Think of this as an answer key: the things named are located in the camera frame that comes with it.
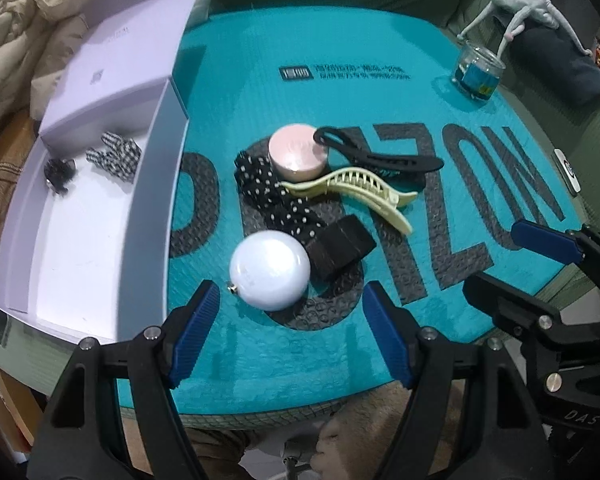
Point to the black white gingham scrunchie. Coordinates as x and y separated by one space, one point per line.
115 157

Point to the white round compact mirror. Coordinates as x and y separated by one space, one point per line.
270 270

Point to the pale yellow hair claw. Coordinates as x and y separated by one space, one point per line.
370 200

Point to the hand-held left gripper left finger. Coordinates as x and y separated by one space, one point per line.
196 327

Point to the black polka dot bow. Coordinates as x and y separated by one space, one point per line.
260 185

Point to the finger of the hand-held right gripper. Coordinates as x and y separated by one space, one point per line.
505 300
545 242

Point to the glass jar with blue contents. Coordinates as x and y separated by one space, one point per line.
477 72

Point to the beige down jacket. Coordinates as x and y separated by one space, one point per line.
20 35

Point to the teal bubble mailer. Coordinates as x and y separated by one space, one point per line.
330 45

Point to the small white device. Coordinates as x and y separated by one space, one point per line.
566 170

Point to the black banana hair clip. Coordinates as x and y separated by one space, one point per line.
380 160

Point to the lavender gift box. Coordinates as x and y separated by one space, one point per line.
80 260

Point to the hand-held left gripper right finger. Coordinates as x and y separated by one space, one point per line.
387 335

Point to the pink round compact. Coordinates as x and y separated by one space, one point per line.
297 152

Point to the black wide hair clip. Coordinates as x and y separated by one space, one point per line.
340 245

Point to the brown zippered cushion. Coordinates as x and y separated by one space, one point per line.
5 175

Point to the dark grey cloth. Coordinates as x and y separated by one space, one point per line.
550 55

